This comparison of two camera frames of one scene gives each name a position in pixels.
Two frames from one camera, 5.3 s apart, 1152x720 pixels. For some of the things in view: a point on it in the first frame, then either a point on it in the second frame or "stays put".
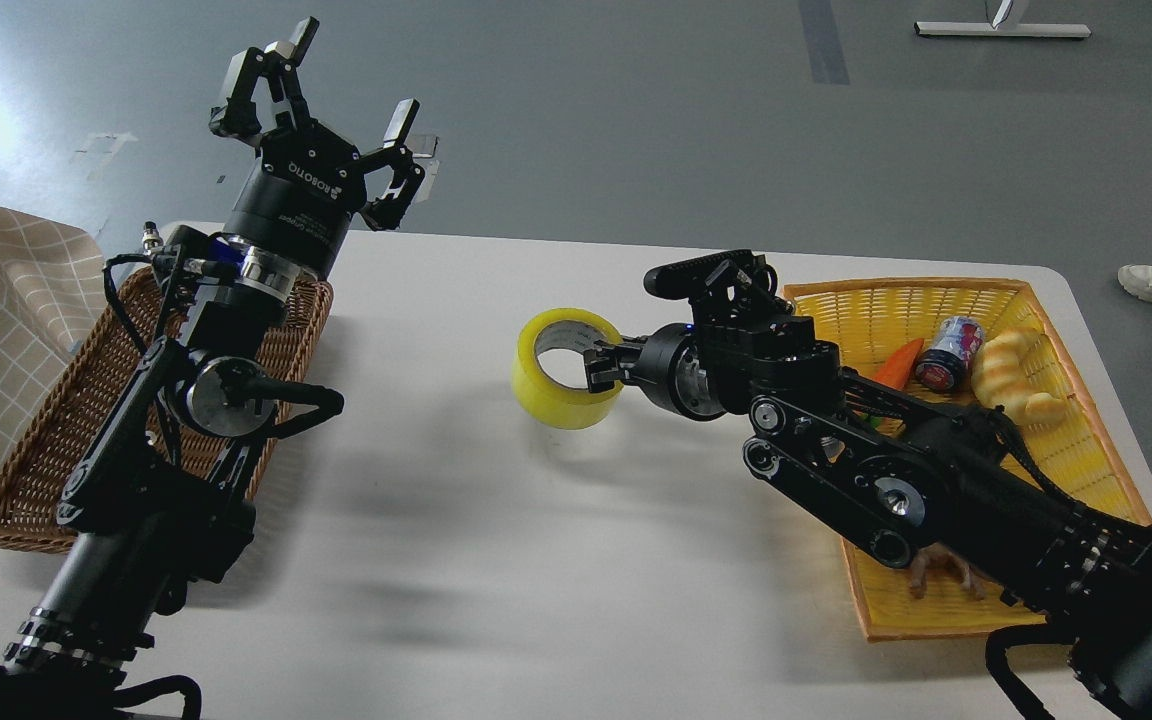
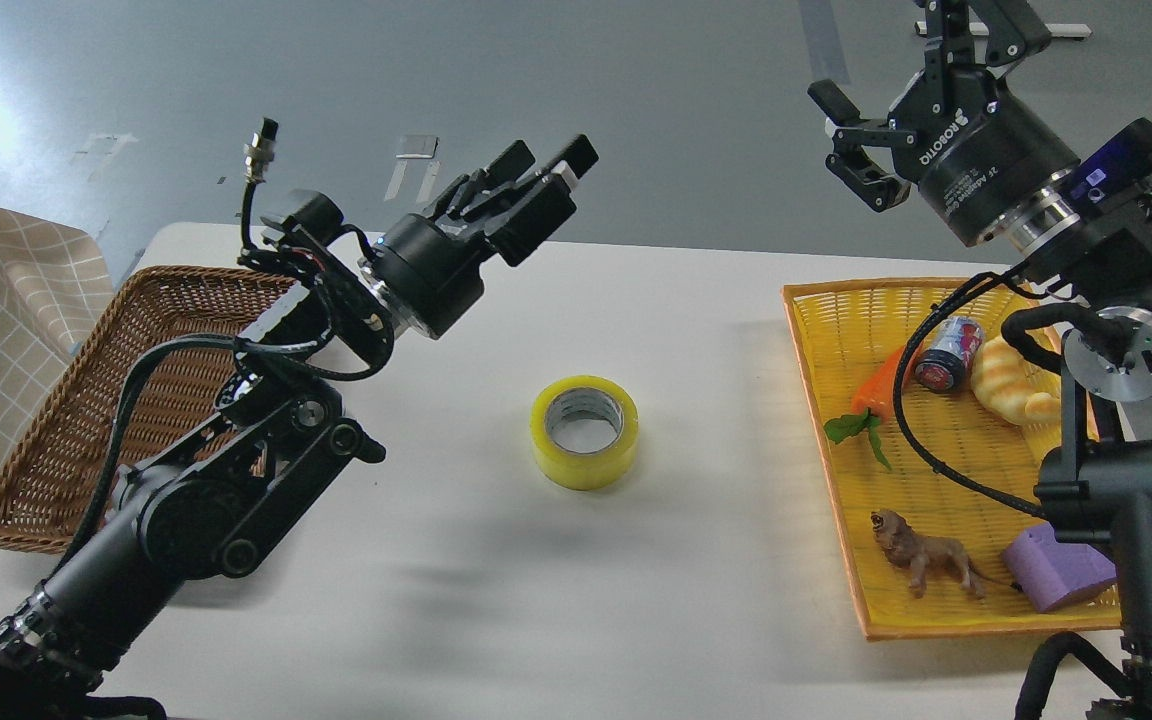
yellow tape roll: [544, 399] -> [584, 432]
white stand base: [986, 29] stays put
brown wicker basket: [24, 502] stays put
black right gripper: [668, 364] -> [954, 133]
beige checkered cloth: [16, 297] stays put
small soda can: [946, 366] stays put
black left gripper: [294, 211] -> [437, 274]
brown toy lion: [939, 556] stays put
